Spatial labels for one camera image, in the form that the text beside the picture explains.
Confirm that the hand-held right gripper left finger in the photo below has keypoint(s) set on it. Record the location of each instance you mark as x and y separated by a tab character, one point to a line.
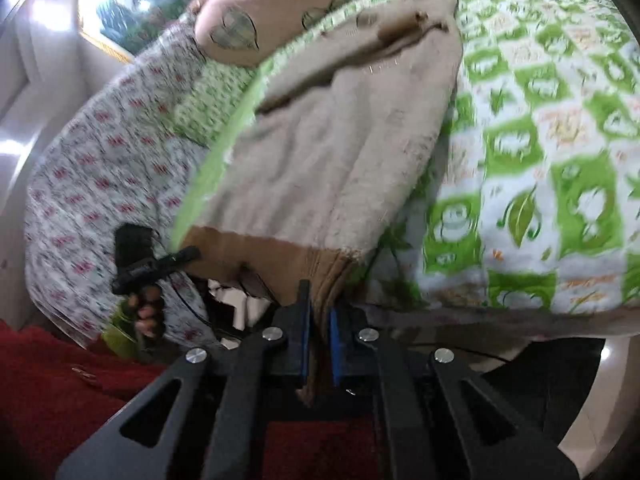
300	345

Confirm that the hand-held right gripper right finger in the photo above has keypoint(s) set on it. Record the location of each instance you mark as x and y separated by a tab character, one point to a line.
336	347

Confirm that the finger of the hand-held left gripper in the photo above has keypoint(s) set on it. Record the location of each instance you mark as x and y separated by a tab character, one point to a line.
160	266

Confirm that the grey towel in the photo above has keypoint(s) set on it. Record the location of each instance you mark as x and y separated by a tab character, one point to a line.
325	160

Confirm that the person's left hand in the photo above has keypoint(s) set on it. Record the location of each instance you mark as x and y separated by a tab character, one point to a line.
149	312

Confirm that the floral bedsheet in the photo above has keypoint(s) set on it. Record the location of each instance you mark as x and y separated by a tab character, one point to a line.
100	170

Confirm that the green object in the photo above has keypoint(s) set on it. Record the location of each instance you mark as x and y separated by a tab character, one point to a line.
119	339

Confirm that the green checked pillow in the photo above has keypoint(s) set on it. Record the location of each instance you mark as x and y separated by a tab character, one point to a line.
212	97

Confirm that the red rug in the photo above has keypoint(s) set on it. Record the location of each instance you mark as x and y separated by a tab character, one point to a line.
45	400

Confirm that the gold framed picture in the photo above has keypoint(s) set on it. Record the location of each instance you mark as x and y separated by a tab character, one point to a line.
135	5

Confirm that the pink heart-print duvet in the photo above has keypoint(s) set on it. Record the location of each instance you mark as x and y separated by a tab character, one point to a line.
280	5

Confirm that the green checked cartoon blanket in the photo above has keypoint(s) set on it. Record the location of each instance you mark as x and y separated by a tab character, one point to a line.
525	135

